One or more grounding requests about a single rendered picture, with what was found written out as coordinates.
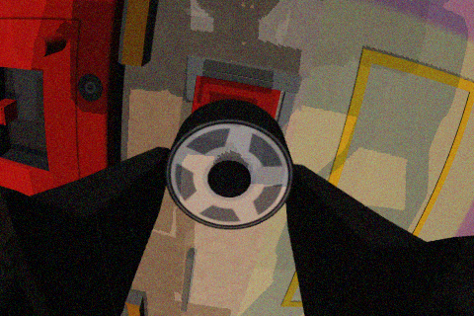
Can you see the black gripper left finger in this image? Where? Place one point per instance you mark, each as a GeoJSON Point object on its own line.
{"type": "Point", "coordinates": [75, 249]}

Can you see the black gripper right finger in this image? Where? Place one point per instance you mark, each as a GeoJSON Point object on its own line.
{"type": "Point", "coordinates": [350, 261]}

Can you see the black wheel with grey rim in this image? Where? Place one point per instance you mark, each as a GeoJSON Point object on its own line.
{"type": "Point", "coordinates": [237, 131]}

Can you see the yellow rectangular outline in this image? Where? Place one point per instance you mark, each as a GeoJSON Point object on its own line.
{"type": "Point", "coordinates": [368, 57]}

